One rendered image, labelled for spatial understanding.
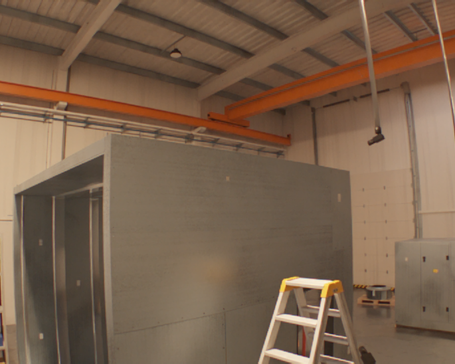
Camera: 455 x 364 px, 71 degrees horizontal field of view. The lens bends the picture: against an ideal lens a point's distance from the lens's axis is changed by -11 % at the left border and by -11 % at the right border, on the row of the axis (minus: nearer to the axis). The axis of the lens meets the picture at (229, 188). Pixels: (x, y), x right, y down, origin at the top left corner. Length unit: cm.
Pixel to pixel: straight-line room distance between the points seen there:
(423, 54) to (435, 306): 610
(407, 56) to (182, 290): 884
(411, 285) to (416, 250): 85
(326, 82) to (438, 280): 631
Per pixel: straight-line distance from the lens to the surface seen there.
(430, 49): 994
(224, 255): 244
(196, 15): 989
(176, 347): 232
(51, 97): 1067
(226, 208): 245
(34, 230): 541
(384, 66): 1026
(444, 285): 872
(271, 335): 233
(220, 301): 246
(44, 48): 1143
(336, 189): 359
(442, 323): 894
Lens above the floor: 270
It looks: 5 degrees up
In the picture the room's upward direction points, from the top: 1 degrees counter-clockwise
